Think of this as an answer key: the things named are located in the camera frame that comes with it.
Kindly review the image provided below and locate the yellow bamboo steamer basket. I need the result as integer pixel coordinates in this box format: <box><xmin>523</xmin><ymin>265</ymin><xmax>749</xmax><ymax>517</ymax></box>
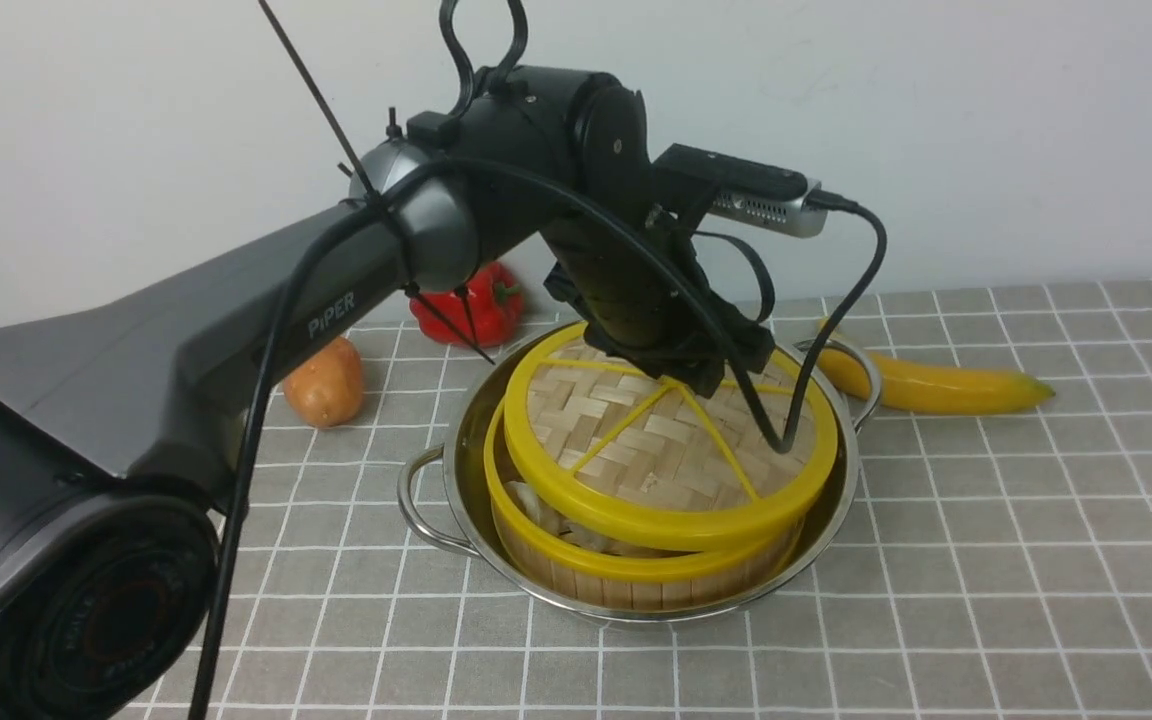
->
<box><xmin>483</xmin><ymin>410</ymin><xmax>804</xmax><ymax>612</ymax></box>

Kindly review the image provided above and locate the yellow banana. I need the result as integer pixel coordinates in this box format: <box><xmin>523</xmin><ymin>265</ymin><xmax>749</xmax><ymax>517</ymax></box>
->
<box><xmin>861</xmin><ymin>350</ymin><xmax>1056</xmax><ymax>416</ymax></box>

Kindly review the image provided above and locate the stainless steel pot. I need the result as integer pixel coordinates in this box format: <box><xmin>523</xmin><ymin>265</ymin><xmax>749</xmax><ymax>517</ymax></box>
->
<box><xmin>396</xmin><ymin>323</ymin><xmax>879</xmax><ymax>628</ymax></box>

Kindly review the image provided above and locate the grey checked tablecloth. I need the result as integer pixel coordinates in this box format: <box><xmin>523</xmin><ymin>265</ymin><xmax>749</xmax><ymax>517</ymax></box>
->
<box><xmin>209</xmin><ymin>279</ymin><xmax>1152</xmax><ymax>719</ymax></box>

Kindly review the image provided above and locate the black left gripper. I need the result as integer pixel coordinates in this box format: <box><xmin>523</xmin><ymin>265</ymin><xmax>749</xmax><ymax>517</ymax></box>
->
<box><xmin>541</xmin><ymin>215</ymin><xmax>776</xmax><ymax>397</ymax></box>

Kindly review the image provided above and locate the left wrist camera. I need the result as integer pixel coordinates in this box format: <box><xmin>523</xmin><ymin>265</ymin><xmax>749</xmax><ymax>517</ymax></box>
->
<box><xmin>652</xmin><ymin>143</ymin><xmax>827</xmax><ymax>238</ymax></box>

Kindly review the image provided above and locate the red bell pepper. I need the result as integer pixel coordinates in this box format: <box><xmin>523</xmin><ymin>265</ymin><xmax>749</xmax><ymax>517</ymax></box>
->
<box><xmin>408</xmin><ymin>262</ymin><xmax>524</xmax><ymax>348</ymax></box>

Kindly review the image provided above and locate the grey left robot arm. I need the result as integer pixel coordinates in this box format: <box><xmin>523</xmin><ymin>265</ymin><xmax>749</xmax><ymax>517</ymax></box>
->
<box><xmin>0</xmin><ymin>67</ymin><xmax>806</xmax><ymax>719</ymax></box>

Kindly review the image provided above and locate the beige dumpling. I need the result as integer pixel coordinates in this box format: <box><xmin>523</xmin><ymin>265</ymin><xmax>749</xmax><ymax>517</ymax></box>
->
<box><xmin>505</xmin><ymin>480</ymin><xmax>566</xmax><ymax>536</ymax></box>

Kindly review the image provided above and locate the yellow bamboo steamer lid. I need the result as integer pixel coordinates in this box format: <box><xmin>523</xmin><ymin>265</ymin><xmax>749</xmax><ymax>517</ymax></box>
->
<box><xmin>500</xmin><ymin>324</ymin><xmax>844</xmax><ymax>552</ymax></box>

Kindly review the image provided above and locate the brown potato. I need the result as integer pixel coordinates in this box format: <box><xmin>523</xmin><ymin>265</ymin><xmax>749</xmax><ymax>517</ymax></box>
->
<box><xmin>282</xmin><ymin>336</ymin><xmax>365</xmax><ymax>429</ymax></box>

